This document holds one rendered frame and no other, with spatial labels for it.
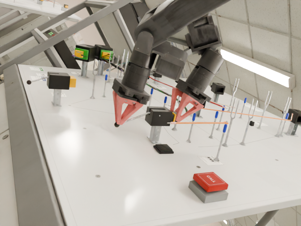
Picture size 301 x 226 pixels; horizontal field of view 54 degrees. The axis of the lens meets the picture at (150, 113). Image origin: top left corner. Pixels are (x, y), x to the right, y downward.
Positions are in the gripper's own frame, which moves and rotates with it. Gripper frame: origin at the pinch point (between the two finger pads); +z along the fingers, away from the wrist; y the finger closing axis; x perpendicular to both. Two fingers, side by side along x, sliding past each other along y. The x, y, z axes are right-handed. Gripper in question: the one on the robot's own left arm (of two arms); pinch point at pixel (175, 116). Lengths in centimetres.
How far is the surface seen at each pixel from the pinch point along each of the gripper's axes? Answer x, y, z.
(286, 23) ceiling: -187, 177, -130
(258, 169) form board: -17.4, -17.9, -0.3
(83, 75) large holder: 5, 70, 11
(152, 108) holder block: 7.4, 0.4, 1.3
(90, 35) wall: -172, 777, -12
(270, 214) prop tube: -39.0, -14.6, 10.1
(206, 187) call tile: 5.2, -27.3, 6.3
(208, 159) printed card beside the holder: -7.1, -11.8, 4.4
